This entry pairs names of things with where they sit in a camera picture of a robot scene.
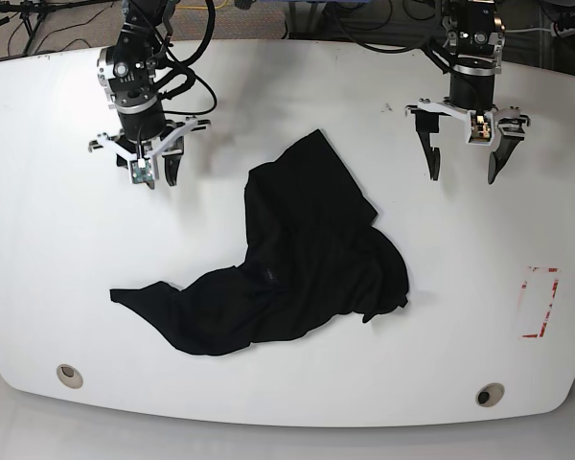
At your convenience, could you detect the yellow cable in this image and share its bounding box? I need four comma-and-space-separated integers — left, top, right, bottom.
181, 0, 229, 12

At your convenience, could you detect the table cable grommet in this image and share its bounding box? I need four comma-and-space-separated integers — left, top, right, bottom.
57, 364, 83, 389
475, 382, 505, 408

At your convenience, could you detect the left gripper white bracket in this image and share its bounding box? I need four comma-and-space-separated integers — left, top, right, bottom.
405, 73, 531, 185

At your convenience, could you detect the red tape rectangle marking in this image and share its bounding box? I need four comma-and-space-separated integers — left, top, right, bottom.
517, 266, 560, 338

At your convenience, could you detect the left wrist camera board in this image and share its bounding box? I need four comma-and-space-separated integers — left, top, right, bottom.
465, 110, 495, 146

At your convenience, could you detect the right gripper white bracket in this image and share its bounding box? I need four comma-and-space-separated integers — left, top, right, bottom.
88, 109, 210, 187

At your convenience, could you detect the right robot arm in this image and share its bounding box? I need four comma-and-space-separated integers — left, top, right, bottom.
88, 1, 531, 188

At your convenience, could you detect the white power strip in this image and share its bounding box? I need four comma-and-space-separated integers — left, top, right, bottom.
552, 11, 575, 38

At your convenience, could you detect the left table cable grommet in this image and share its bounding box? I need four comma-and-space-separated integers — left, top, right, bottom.
57, 364, 83, 389

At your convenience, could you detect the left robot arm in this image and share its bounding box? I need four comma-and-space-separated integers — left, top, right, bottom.
405, 1, 531, 184

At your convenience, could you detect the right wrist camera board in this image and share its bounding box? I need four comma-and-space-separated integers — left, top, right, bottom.
128, 157, 156, 190

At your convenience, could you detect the right table cable grommet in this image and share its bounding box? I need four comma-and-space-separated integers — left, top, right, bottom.
475, 382, 505, 408

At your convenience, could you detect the black T-shirt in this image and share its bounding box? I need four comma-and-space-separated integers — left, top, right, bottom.
110, 130, 409, 357

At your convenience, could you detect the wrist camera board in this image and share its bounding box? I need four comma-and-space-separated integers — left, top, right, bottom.
128, 157, 156, 190
465, 110, 495, 146

